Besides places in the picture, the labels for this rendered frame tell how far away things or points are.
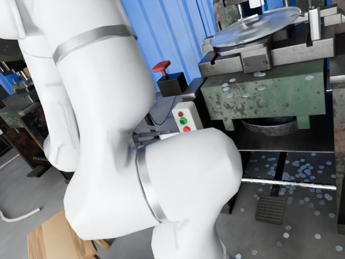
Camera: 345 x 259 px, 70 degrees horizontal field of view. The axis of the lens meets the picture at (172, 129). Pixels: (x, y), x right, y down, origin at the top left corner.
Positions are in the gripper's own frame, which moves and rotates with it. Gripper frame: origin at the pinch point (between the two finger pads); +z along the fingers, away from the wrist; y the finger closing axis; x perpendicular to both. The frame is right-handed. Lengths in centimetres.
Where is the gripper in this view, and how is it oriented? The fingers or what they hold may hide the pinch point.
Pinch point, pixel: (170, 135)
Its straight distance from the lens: 85.1
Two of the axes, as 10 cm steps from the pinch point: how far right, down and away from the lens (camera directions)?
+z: 9.5, -1.1, 2.8
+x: -2.9, -0.5, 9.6
